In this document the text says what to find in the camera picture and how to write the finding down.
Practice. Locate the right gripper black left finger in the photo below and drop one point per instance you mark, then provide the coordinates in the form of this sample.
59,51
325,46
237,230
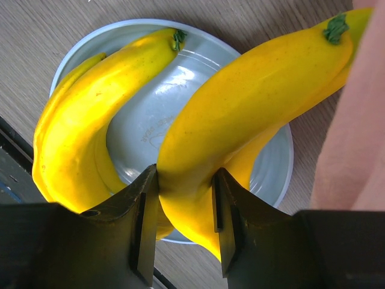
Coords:
111,245

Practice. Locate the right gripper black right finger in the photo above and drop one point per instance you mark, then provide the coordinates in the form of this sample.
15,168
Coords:
262,247

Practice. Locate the yellow fake banana bunch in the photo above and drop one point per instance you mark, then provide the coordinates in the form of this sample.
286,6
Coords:
71,164

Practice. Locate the pink plastic bag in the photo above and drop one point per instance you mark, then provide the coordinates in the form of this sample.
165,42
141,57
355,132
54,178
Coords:
350,169

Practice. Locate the blue plastic plate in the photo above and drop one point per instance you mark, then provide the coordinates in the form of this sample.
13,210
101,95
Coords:
137,131

